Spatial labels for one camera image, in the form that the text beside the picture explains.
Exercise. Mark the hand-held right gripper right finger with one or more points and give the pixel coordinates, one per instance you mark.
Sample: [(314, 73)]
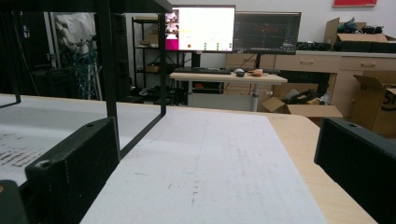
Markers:
[(361, 158)]

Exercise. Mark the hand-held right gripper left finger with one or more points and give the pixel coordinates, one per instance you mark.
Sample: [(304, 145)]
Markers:
[(77, 165)]

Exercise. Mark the tall printed cardboard box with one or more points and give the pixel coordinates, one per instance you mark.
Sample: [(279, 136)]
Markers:
[(373, 102)]

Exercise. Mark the flat open cardboard box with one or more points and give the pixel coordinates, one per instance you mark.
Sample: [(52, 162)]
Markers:
[(311, 109)]

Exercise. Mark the light wooden cabinet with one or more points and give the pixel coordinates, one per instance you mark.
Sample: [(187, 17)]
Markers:
[(311, 63)]

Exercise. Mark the open cardboard box with gear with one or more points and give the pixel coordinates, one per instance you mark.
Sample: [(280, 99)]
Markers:
[(358, 38)]

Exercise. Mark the white table mat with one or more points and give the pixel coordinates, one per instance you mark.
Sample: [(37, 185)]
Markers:
[(199, 168)]

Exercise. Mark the pile of black equipment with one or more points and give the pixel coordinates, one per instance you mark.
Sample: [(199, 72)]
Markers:
[(313, 46)]

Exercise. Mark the white plastic bag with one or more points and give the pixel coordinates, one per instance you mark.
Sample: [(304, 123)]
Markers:
[(74, 29)]

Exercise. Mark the small orange object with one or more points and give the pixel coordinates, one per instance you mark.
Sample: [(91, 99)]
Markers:
[(256, 72)]

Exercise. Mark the black metal shelf unit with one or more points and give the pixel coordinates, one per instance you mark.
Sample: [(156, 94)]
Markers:
[(146, 46)]

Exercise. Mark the grey computer mouse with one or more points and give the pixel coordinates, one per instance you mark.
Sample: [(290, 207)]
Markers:
[(239, 72)]

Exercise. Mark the light wooden standing desk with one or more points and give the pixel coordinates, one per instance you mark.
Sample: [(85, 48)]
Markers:
[(229, 78)]

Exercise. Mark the black keyboard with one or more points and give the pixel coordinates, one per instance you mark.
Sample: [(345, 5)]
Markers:
[(202, 71)]

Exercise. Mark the dark computer monitor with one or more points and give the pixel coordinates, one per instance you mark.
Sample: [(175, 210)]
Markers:
[(267, 32)]

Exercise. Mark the bright computer monitor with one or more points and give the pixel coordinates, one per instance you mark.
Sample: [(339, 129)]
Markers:
[(205, 28)]

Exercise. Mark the black metal frame rack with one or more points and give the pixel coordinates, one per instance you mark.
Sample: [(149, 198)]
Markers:
[(107, 62)]

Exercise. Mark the red wall poster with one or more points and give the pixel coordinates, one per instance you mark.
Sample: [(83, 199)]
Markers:
[(355, 2)]

